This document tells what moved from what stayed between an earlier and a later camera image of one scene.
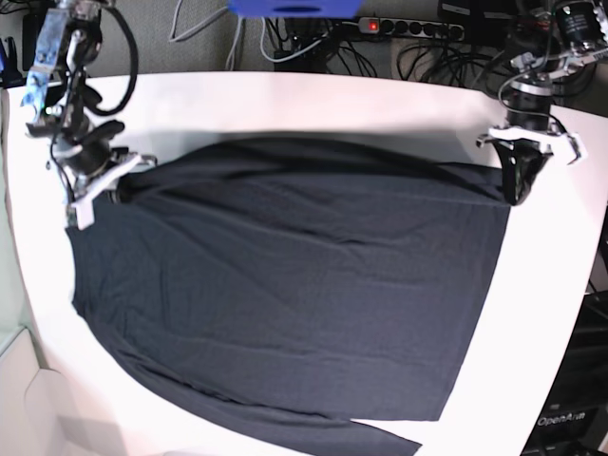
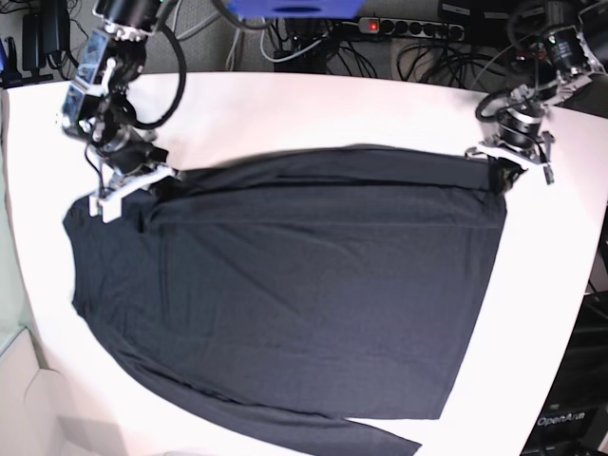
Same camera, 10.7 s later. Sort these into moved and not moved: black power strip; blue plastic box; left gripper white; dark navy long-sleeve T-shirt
Moved: left gripper white
Not moved: blue plastic box; dark navy long-sleeve T-shirt; black power strip
